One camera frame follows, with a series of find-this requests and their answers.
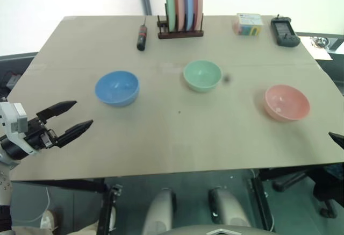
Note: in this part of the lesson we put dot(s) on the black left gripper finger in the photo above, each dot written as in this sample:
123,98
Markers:
57,108
75,130

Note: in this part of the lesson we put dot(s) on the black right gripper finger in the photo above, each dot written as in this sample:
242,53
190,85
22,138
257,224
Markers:
338,138

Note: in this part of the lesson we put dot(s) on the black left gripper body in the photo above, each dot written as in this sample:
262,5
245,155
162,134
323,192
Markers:
36,134

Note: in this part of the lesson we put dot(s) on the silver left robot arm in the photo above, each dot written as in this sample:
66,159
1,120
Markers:
10,149

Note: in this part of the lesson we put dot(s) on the black office chair base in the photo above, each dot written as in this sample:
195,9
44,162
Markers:
319,184

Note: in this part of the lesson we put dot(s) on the blue bowl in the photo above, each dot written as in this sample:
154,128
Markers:
117,88

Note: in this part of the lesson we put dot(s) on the red bowl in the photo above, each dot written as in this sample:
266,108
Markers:
286,106

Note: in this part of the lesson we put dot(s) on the white and brown shoe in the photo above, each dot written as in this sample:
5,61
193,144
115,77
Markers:
48,219

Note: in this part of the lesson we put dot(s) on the white sheet of paper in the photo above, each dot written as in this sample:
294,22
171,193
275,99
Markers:
321,53

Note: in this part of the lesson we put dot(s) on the black table leg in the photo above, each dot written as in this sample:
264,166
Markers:
262,200
108,210

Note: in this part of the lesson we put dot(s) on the black and red screwdriver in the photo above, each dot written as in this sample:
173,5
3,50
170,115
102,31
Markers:
142,34

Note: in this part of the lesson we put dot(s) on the silver left robot leg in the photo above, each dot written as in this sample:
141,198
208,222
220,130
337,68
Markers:
160,213

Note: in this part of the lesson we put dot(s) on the silver robot leg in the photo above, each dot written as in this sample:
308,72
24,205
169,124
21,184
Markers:
228,208
160,213

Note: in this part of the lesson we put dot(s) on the black handheld remote controller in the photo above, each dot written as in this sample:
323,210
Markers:
284,32

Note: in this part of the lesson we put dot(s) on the silver right robot leg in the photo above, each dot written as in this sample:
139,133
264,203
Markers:
228,208

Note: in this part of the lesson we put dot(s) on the green bowl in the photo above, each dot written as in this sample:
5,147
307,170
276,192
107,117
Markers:
203,75

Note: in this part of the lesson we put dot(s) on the dark wooden plate rack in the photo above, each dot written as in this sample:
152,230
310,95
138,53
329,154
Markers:
180,34

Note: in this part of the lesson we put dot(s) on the clear box of coloured clips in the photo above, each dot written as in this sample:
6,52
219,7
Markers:
247,24

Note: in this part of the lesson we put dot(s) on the silver robot torso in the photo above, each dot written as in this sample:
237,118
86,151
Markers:
217,231

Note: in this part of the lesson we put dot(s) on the green plate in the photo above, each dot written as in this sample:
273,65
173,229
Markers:
168,3

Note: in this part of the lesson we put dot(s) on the pink plate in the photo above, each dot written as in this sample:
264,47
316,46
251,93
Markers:
179,3

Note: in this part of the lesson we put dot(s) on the blue plate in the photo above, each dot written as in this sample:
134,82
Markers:
188,3

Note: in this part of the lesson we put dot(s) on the red plate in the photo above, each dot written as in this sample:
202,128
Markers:
197,3

